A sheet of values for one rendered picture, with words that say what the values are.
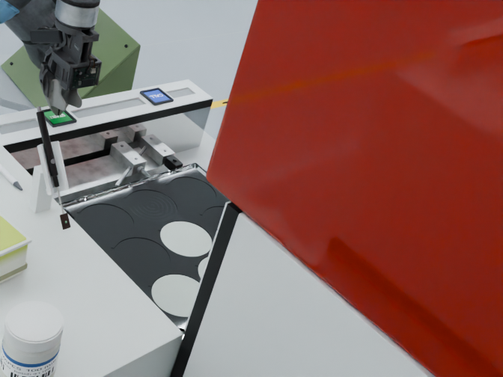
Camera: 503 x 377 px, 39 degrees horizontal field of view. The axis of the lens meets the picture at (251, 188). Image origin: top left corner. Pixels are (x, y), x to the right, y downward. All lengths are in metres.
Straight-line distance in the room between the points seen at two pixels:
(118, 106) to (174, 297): 0.52
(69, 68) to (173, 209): 0.33
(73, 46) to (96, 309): 0.51
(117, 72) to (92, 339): 0.84
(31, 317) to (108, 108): 0.73
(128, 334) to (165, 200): 0.43
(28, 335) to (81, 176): 0.62
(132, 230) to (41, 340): 0.47
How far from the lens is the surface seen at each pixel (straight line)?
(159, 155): 1.54
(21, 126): 1.45
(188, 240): 1.34
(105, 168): 1.50
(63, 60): 1.36
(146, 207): 1.39
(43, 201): 1.22
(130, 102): 1.60
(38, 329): 0.91
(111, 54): 1.73
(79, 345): 1.03
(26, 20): 1.71
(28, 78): 1.84
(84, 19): 1.33
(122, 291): 1.11
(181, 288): 1.24
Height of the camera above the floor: 1.74
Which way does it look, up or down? 34 degrees down
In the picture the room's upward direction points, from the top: 19 degrees clockwise
